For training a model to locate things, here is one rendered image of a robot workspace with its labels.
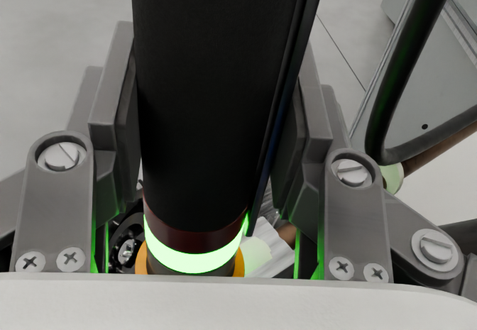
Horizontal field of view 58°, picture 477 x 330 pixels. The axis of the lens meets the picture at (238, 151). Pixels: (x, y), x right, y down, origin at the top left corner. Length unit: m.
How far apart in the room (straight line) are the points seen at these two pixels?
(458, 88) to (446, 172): 0.78
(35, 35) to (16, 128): 0.78
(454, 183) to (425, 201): 0.04
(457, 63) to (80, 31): 2.18
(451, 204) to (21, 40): 2.60
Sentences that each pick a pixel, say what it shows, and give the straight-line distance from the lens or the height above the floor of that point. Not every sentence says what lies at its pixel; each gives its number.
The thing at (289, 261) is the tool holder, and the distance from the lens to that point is 0.22.
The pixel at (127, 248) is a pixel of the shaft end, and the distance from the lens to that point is 0.36.
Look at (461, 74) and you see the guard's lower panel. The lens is 1.32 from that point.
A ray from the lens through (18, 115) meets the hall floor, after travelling 2.35.
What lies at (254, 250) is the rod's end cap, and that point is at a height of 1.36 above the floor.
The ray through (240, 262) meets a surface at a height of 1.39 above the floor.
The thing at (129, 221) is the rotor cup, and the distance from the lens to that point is 0.38.
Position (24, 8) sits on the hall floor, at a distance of 3.15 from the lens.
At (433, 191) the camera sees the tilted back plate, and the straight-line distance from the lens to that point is 0.55.
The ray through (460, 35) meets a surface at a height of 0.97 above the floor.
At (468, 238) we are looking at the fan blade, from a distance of 0.29.
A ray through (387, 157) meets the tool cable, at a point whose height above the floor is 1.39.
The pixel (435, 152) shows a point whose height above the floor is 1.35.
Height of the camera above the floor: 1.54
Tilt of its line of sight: 47 degrees down
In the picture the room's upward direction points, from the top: 10 degrees clockwise
